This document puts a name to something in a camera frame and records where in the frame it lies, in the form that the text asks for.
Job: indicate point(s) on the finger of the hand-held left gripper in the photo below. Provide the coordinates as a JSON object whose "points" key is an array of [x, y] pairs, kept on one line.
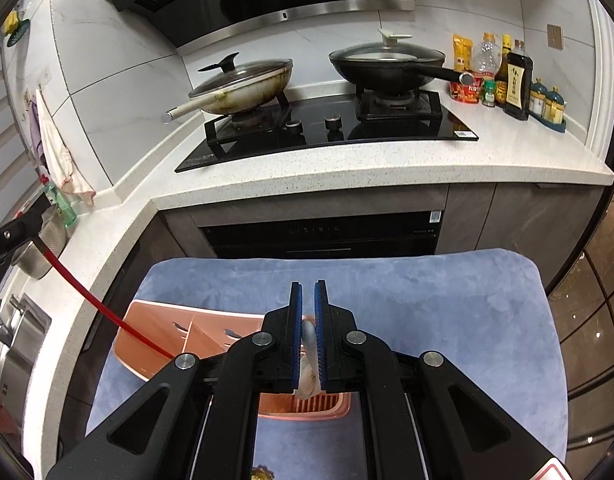
{"points": [[17, 232]]}

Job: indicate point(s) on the purple cloth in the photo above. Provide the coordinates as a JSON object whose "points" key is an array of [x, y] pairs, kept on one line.
{"points": [[37, 135]]}

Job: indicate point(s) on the green round wall holder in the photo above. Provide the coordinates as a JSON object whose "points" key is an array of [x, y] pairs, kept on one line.
{"points": [[18, 30]]}

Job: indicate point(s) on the blue and gold seasoning jar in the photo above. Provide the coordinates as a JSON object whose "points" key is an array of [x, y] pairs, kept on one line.
{"points": [[538, 97], [555, 105]]}

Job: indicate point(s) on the red seasoning packet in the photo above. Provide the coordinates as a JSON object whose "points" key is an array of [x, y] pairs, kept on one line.
{"points": [[467, 92]]}

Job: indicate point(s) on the white ceramic spoon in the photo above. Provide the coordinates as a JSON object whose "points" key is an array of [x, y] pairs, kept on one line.
{"points": [[309, 337]]}

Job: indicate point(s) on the large dark soy sauce bottle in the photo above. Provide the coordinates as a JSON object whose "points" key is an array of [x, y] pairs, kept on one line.
{"points": [[518, 85]]}

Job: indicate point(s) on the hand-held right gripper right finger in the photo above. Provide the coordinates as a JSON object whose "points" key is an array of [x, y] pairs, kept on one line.
{"points": [[321, 340]]}

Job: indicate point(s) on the clear plastic oil bottle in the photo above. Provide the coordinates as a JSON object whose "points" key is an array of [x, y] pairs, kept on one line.
{"points": [[487, 57]]}

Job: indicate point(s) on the blue fleece mat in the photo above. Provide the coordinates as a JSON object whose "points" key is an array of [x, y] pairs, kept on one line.
{"points": [[437, 300]]}

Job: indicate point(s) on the green dish soap bottle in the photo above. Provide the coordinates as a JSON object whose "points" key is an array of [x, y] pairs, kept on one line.
{"points": [[64, 207]]}

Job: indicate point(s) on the pink plastic utensil holder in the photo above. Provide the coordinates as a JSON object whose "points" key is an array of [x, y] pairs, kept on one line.
{"points": [[152, 330]]}

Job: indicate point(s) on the black glass gas stove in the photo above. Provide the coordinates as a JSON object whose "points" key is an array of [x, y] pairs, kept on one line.
{"points": [[312, 137]]}

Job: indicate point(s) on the glass lid with black knob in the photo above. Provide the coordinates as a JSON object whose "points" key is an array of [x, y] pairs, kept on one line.
{"points": [[237, 79]]}

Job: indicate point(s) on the yellow seasoning packet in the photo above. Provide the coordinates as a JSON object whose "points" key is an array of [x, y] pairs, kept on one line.
{"points": [[462, 52]]}

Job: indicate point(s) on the black frying pan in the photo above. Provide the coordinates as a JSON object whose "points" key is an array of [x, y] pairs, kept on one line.
{"points": [[387, 77]]}

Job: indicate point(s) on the red chopstick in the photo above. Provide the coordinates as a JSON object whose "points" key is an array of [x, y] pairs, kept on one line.
{"points": [[87, 300]]}

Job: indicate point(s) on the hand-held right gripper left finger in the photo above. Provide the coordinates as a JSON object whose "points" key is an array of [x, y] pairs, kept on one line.
{"points": [[297, 340]]}

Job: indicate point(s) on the small green-capped jar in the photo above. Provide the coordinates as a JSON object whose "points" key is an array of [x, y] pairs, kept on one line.
{"points": [[489, 95]]}

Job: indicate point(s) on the white window blind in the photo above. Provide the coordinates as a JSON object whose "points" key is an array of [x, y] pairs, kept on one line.
{"points": [[2, 125]]}

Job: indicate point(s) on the dark bottle with yellow cap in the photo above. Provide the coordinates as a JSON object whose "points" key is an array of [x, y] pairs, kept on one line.
{"points": [[505, 47]]}

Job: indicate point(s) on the glass lid with white knob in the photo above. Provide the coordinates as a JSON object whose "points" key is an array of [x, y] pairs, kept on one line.
{"points": [[387, 52]]}

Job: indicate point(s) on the stainless steel colander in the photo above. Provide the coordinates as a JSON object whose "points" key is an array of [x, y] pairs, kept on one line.
{"points": [[32, 266]]}

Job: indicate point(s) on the steel faucet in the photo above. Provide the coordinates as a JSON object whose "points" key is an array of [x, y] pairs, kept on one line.
{"points": [[2, 317]]}

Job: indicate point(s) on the stainless steel sink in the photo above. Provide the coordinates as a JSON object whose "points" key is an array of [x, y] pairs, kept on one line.
{"points": [[22, 345]]}

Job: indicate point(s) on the black built-in oven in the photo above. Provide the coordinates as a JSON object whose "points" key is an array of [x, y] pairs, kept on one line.
{"points": [[337, 232]]}

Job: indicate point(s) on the cream frying pan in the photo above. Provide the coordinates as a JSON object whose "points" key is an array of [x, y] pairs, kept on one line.
{"points": [[247, 96]]}

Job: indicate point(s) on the grey cabinet door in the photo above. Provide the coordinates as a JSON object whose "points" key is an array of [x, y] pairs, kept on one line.
{"points": [[537, 220]]}

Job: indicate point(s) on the seasoning jar tray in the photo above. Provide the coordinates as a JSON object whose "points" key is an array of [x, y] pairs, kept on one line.
{"points": [[549, 124]]}

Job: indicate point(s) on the brown wall outlet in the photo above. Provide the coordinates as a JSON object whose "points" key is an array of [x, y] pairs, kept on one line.
{"points": [[555, 36]]}

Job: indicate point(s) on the white dish towel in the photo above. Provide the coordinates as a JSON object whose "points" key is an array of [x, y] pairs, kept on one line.
{"points": [[54, 150]]}

